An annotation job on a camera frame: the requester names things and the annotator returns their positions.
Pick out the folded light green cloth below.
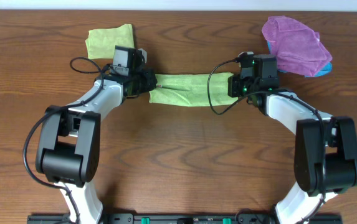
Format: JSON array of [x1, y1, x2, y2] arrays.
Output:
[[85, 24, 135, 59]]

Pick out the purple cloth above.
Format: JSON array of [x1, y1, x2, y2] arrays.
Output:
[[262, 16, 332, 77]]

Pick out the blue cloth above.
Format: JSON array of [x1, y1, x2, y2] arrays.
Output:
[[267, 42, 333, 78]]

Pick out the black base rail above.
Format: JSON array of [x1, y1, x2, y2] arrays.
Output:
[[27, 213, 343, 224]]

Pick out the black right camera cable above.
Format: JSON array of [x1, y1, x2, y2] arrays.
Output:
[[206, 58, 328, 224]]

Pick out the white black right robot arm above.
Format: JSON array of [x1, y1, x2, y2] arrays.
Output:
[[228, 52, 357, 223]]

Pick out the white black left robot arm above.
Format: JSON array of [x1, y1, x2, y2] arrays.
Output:
[[35, 46, 157, 223]]

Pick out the light green cloth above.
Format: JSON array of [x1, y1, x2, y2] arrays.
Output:
[[150, 72, 236, 107], [85, 24, 135, 59]]

